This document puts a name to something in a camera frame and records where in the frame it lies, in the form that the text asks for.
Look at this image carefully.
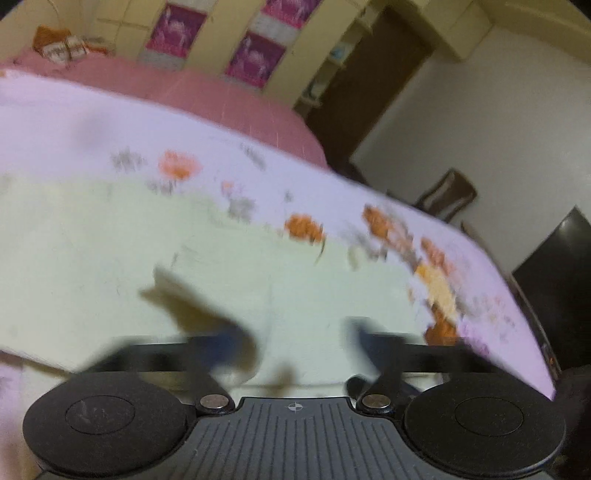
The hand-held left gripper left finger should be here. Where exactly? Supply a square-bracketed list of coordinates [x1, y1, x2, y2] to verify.
[85, 322, 259, 414]

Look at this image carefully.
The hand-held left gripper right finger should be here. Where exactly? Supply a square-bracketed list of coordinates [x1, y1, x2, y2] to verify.
[344, 316, 502, 414]

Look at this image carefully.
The cream small cloth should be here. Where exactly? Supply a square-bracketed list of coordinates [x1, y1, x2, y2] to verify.
[0, 178, 444, 391]

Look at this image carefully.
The wooden chair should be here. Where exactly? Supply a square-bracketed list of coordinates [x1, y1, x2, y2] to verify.
[412, 168, 479, 223]

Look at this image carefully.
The black television screen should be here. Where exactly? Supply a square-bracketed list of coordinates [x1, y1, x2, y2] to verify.
[510, 205, 591, 372]

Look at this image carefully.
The pink bedsheet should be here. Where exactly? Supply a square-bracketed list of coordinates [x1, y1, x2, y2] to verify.
[0, 48, 328, 168]

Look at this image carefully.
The brown wooden door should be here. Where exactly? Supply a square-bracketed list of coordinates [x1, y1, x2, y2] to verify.
[305, 8, 434, 186]

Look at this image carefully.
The floral printed blanket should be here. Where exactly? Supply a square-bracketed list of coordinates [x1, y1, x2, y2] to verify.
[0, 69, 557, 480]

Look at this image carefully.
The cream open shelf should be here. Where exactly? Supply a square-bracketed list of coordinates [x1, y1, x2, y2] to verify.
[294, 21, 372, 118]

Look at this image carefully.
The cream wardrobe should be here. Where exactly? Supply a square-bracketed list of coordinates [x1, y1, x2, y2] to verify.
[92, 0, 372, 108]

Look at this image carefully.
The cream overhead cabinet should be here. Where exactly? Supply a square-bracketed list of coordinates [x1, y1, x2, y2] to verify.
[388, 0, 494, 62]

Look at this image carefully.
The orange patterned cloth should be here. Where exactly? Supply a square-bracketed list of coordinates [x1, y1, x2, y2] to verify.
[31, 24, 112, 66]

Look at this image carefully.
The magenta wall poster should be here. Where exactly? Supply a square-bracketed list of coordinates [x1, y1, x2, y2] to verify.
[261, 0, 324, 29]
[143, 2, 208, 70]
[224, 30, 288, 89]

